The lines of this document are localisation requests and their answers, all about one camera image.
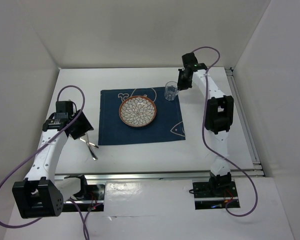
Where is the silver fork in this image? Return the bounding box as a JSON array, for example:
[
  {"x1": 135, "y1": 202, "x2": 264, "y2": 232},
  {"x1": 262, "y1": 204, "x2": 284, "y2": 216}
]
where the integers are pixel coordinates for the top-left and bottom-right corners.
[{"x1": 86, "y1": 142, "x2": 99, "y2": 149}]

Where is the blue whale placemat cloth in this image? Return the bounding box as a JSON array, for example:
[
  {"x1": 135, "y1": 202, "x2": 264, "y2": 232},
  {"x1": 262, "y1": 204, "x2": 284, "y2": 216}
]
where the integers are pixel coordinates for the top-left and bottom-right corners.
[{"x1": 98, "y1": 87, "x2": 186, "y2": 146}]

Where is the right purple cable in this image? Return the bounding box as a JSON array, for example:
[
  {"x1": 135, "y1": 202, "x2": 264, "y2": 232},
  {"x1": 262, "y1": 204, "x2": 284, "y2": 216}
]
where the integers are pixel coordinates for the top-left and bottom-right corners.
[{"x1": 191, "y1": 46, "x2": 258, "y2": 216}]

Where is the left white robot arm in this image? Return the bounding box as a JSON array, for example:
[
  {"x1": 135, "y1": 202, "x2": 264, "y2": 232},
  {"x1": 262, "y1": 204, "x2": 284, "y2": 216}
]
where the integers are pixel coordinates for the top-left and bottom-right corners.
[{"x1": 12, "y1": 100, "x2": 93, "y2": 219}]

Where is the clear plastic cup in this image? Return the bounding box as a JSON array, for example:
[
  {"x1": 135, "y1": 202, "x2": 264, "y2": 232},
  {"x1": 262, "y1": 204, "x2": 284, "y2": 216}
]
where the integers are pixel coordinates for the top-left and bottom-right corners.
[{"x1": 164, "y1": 81, "x2": 179, "y2": 101}]

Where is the floral ceramic plate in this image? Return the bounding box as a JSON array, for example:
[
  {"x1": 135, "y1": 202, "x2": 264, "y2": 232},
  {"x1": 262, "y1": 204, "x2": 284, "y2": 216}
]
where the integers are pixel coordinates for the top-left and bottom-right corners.
[{"x1": 119, "y1": 95, "x2": 157, "y2": 128}]

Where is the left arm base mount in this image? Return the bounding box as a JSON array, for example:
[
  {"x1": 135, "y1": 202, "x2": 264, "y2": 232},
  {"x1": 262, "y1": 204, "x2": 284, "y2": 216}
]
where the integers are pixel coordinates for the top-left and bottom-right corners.
[{"x1": 70, "y1": 179, "x2": 106, "y2": 212}]

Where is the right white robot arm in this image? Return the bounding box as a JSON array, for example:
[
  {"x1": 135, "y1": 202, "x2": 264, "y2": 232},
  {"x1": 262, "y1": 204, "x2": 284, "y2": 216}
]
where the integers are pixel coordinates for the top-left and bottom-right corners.
[{"x1": 177, "y1": 52, "x2": 234, "y2": 197}]

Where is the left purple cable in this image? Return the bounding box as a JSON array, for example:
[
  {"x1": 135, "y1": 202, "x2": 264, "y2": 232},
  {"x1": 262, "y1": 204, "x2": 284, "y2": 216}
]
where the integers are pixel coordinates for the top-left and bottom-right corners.
[{"x1": 0, "y1": 85, "x2": 90, "y2": 240}]

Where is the silver table knife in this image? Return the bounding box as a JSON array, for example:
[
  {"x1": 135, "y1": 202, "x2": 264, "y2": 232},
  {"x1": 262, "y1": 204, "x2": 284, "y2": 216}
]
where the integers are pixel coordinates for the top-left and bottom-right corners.
[{"x1": 80, "y1": 133, "x2": 98, "y2": 161}]

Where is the front aluminium rail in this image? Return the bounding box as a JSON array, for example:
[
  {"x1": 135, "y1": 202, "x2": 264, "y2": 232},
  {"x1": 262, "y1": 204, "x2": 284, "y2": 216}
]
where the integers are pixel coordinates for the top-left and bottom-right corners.
[{"x1": 54, "y1": 170, "x2": 213, "y2": 182}]

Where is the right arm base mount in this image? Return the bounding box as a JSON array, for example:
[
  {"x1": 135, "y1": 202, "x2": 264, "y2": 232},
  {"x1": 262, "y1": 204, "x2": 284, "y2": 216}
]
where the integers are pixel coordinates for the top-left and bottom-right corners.
[{"x1": 188, "y1": 178, "x2": 241, "y2": 210}]

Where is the purple cable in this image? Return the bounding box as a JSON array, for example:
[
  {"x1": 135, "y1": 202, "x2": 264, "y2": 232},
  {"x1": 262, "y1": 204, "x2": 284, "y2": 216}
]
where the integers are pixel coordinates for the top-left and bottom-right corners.
[
  {"x1": 191, "y1": 46, "x2": 258, "y2": 216},
  {"x1": 0, "y1": 85, "x2": 90, "y2": 240}
]

